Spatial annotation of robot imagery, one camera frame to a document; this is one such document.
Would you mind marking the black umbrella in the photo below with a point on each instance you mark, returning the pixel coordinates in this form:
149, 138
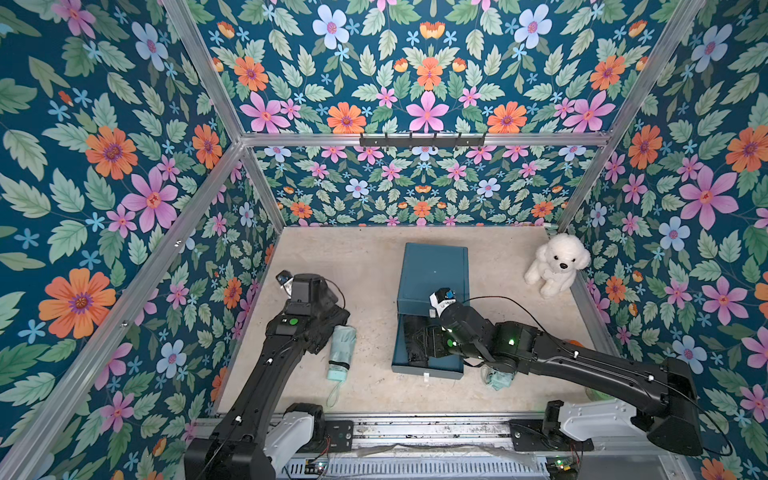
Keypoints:
412, 327

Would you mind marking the white plush dog toy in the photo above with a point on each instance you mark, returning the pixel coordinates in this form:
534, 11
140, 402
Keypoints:
557, 263

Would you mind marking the mint green umbrella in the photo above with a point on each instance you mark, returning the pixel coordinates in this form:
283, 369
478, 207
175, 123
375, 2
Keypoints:
497, 380
343, 342

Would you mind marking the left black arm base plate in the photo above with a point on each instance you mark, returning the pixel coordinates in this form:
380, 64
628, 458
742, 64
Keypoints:
328, 435

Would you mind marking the black wall hook rail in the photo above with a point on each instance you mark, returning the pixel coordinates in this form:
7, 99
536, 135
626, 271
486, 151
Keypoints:
410, 140

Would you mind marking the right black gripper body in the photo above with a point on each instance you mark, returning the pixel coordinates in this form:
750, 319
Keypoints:
422, 339

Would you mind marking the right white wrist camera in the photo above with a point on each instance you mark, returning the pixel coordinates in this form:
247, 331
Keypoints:
440, 300

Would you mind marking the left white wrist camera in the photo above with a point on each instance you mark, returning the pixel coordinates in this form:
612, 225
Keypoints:
285, 281

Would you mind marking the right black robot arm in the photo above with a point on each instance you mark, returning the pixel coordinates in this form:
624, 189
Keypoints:
664, 395

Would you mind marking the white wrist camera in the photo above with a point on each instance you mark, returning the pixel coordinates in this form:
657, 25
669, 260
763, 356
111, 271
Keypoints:
440, 300
285, 281

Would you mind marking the teal plastic drawer cabinet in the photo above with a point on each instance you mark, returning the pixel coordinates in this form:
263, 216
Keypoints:
425, 269

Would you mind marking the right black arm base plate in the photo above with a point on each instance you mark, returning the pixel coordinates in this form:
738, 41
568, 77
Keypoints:
545, 435

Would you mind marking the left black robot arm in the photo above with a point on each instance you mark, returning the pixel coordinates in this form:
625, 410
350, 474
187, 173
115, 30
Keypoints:
244, 445

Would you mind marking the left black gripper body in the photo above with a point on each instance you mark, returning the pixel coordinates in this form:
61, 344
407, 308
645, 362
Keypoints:
327, 299

